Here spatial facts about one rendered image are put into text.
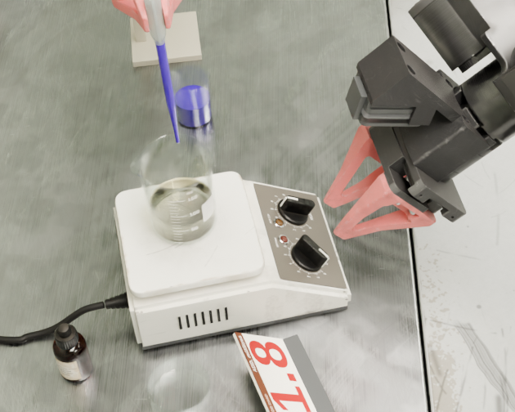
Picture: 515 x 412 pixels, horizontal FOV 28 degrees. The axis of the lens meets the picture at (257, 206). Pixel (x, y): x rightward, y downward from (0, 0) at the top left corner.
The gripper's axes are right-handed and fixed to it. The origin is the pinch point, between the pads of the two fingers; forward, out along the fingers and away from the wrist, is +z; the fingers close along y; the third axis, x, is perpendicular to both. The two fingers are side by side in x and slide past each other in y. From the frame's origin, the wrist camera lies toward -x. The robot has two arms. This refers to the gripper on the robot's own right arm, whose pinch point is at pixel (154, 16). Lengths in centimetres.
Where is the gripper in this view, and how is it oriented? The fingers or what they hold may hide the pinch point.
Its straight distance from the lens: 76.1
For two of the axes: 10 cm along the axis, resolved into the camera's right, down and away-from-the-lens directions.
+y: 9.8, -2.0, 0.8
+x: 0.6, 6.3, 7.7
